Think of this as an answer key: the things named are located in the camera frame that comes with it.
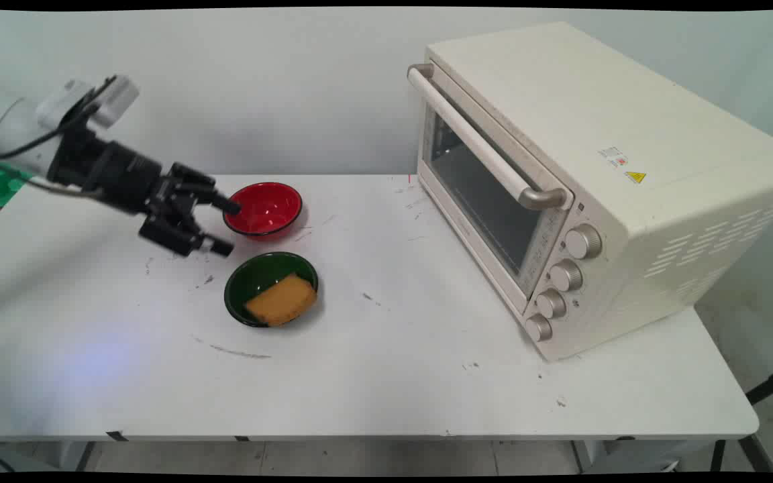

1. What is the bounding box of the dark green bowl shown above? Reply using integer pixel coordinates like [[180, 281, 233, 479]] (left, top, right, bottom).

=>
[[224, 252, 319, 328]]

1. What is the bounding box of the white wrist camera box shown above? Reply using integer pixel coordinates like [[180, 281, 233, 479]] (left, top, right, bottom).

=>
[[36, 74, 140, 130]]

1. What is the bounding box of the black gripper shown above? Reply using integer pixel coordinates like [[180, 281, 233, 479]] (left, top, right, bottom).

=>
[[48, 126, 242, 258]]

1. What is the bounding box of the red bowl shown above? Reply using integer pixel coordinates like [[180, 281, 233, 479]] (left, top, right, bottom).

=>
[[223, 182, 303, 237]]

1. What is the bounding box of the cream toaster oven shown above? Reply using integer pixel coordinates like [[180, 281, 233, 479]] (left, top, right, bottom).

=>
[[407, 21, 773, 363]]

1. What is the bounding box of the black tripod leg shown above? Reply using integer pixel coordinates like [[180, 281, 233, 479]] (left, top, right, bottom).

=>
[[745, 364, 773, 406]]

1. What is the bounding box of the orange sponge block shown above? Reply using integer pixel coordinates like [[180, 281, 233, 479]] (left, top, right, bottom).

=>
[[245, 272, 318, 327]]

